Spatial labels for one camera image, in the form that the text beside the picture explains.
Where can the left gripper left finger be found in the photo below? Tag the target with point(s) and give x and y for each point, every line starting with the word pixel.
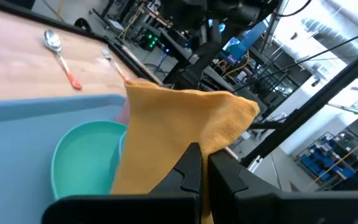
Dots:
pixel 166 208

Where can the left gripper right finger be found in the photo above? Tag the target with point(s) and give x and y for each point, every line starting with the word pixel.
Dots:
pixel 259 208

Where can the blue ribbed bowl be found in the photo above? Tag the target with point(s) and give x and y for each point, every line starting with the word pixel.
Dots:
pixel 121 146

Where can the yellow cloth napkin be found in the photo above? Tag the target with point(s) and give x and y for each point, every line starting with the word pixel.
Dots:
pixel 172 124

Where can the teal plate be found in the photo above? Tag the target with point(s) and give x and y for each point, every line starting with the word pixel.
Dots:
pixel 85 155

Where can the pink cup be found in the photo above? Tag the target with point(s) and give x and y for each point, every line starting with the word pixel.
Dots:
pixel 123 115

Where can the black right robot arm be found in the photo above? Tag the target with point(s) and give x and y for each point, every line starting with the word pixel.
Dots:
pixel 204 59

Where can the blue plastic tray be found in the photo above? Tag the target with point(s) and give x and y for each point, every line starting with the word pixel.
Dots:
pixel 11 155

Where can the shelf with blue bins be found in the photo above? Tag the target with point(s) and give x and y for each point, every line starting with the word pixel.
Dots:
pixel 312 165

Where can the black perforated computer case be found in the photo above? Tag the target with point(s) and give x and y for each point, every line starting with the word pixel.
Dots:
pixel 151 42

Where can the ribbed ceiling air duct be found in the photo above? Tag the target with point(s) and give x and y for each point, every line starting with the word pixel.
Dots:
pixel 331 35

